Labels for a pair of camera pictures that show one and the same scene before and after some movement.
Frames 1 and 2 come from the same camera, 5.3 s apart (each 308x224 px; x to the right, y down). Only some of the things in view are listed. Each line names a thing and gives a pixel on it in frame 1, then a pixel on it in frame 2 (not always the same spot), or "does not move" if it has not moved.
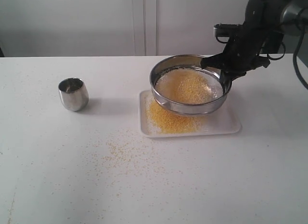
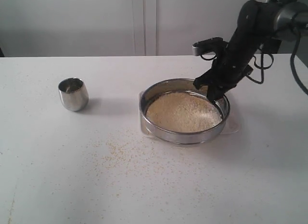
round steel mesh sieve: (180, 85) -> (180, 85)
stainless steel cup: (73, 94) does not move
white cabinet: (117, 24) does not move
